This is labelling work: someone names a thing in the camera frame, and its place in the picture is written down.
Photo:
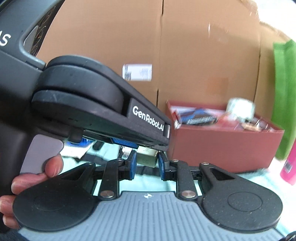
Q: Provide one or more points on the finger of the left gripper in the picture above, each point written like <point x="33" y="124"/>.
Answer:
<point x="125" y="143"/>

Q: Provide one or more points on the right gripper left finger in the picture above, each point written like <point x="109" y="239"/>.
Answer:
<point x="127" y="168"/>

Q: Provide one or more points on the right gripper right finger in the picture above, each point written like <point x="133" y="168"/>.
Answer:
<point x="167" y="168"/>

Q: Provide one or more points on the small gold block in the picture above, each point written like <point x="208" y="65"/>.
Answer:
<point x="147" y="157"/>

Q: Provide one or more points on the person's left hand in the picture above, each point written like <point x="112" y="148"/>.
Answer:
<point x="53" y="167"/>

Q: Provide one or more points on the maroon cardboard box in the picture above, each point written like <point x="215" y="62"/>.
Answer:
<point x="228" y="146"/>

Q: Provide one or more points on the black blue hearts phone case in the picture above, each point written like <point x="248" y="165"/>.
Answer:
<point x="197" y="117"/>

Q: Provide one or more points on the sunglasses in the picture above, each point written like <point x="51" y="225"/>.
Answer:
<point x="257" y="126"/>

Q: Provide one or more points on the teal table mat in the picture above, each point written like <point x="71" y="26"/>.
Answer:
<point x="145" y="181"/>

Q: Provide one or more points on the pink thermos bottle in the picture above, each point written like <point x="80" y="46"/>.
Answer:
<point x="289" y="169"/>

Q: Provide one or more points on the large cardboard box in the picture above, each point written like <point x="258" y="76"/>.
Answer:
<point x="194" y="51"/>

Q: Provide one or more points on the green fabric bag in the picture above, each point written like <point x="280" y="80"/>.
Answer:
<point x="284" y="98"/>

